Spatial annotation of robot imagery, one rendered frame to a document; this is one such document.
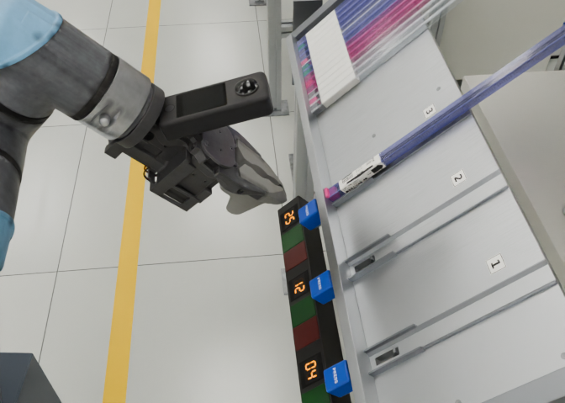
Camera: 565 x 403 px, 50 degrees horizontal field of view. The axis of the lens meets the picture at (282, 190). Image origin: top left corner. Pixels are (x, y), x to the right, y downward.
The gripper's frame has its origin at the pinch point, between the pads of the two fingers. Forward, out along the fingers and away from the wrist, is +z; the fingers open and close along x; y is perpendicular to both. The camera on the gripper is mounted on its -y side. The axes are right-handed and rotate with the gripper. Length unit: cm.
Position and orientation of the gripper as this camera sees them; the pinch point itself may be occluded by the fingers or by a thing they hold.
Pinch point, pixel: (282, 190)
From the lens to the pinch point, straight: 71.2
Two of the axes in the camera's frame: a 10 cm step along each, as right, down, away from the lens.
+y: -7.2, 5.3, 4.4
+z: 6.9, 4.6, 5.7
